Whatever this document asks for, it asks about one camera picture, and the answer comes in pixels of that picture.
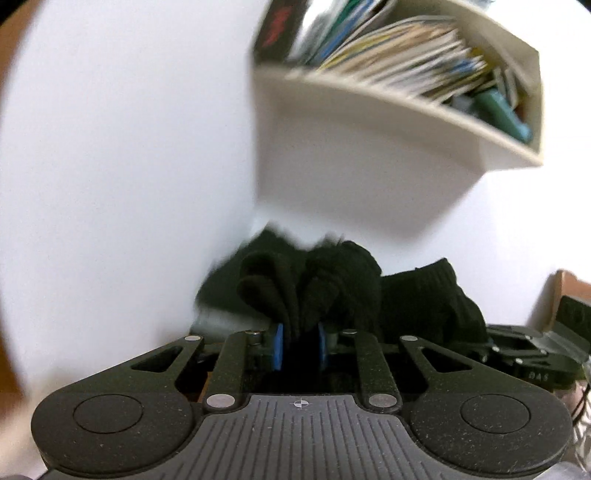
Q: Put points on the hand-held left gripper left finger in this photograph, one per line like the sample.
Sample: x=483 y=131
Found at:
x=278 y=346

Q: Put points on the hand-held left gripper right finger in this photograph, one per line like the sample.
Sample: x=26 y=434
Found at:
x=322 y=346

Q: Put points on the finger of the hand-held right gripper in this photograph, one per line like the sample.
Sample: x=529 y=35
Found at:
x=512 y=336
x=503 y=356

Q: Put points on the black knit sweater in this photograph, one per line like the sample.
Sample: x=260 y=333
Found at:
x=341 y=277

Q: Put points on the brown cardboard box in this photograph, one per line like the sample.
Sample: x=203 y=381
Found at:
x=561 y=284

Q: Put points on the dark folded cloth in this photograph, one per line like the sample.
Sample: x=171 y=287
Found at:
x=221 y=286

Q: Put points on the green bottle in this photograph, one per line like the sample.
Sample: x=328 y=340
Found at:
x=501 y=113

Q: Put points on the row of books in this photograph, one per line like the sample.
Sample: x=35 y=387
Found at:
x=406 y=55

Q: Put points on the black red box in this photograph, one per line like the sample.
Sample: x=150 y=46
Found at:
x=277 y=32

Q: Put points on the cream wall shelf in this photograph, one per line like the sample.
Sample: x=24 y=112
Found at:
x=369 y=106

